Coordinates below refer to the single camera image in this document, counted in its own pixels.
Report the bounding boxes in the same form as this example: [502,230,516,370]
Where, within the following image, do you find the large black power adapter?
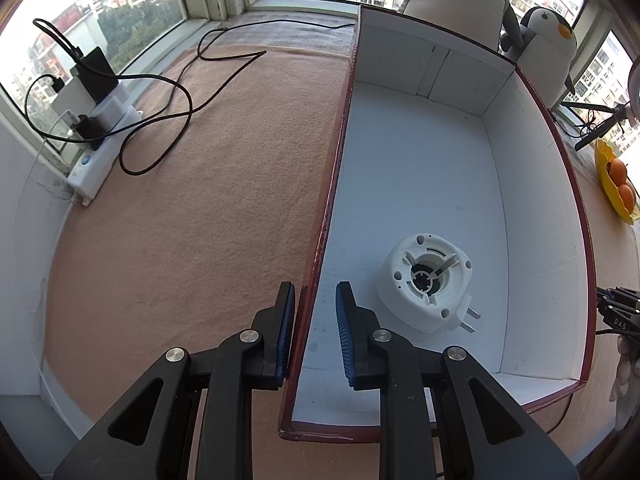
[72,46,120,106]

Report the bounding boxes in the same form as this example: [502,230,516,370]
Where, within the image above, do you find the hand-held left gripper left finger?
[52,281,301,480]

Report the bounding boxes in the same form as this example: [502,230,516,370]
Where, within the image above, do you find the white cable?
[27,110,76,196]

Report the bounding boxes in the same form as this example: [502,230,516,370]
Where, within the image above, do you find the red box with white interior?
[277,4,598,445]

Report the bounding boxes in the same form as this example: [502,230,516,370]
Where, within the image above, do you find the white round plug-in device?
[381,233,482,335]

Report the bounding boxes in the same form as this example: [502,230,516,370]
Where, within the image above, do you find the thin black cable loop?
[24,74,66,136]

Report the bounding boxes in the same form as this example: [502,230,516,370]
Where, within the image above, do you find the black tripod stand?
[560,100,636,153]

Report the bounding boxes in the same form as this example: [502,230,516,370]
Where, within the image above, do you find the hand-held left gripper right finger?
[335,281,581,480]

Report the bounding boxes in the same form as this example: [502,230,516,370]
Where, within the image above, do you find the person's right hand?
[609,335,637,403]

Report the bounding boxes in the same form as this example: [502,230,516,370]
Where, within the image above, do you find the long black cable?
[100,19,357,138]

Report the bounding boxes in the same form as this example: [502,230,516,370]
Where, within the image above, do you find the looped black cable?
[117,76,195,176]

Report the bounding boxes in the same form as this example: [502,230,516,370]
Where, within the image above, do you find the yellow fruit bowl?
[594,139,640,225]

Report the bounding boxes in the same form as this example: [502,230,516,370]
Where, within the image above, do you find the small black charger plug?
[72,115,104,150]

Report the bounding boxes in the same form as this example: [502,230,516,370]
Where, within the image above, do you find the white power strip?
[67,105,146,207]

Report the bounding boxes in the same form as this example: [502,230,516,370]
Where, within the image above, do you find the ring light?
[627,57,640,128]

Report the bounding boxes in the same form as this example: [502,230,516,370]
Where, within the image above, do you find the black cable with connector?
[32,18,83,61]

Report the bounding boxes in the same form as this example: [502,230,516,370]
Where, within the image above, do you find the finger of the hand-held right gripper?
[597,287,640,311]
[600,305,640,335]

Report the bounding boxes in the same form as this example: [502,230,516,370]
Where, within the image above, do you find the peach blanket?
[42,45,621,480]

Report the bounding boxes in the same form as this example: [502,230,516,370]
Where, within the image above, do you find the small white charger plug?
[95,85,136,131]

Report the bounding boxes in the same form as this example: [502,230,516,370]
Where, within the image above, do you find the small penguin plush toy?
[500,5,578,111]

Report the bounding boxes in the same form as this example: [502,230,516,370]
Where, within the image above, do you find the large white power adapter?
[51,77,97,128]

